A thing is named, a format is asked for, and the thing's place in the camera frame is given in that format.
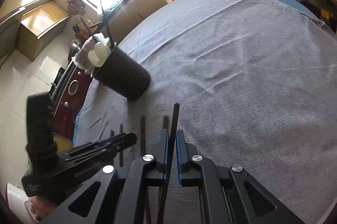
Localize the steel wok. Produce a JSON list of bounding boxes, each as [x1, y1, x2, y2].
[[69, 40, 82, 59]]

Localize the person's left hand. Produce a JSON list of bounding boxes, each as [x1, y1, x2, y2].
[[25, 199, 53, 222]]

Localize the hanging metal strainer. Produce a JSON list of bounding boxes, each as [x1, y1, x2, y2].
[[68, 0, 85, 15]]

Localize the person's left forearm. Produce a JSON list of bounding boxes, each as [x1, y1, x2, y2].
[[25, 92, 59, 170]]

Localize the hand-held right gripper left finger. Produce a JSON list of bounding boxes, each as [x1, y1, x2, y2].
[[39, 129, 169, 224]]

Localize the black utensil holder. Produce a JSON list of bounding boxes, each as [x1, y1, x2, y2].
[[92, 46, 151, 100]]

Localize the dark red oven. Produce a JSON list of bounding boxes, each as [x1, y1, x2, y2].
[[53, 66, 92, 141]]

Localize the bagged stack of bowls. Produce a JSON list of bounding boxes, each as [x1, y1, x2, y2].
[[72, 33, 116, 74]]

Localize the knife block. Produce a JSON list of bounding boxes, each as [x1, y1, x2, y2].
[[72, 24, 87, 40]]

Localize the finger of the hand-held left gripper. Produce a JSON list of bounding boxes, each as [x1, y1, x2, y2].
[[62, 134, 127, 156], [63, 134, 137, 163]]

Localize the grey tablecloth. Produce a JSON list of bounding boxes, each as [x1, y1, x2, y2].
[[75, 0, 337, 224]]

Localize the yellow wall cabinets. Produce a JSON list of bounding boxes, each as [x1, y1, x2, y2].
[[0, 0, 71, 67]]

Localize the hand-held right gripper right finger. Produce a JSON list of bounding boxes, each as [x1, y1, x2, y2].
[[176, 130, 307, 224]]

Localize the blue table cover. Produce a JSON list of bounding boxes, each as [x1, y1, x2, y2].
[[72, 0, 320, 147]]

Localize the black gas stove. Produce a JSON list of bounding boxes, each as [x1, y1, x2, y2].
[[50, 63, 69, 98]]

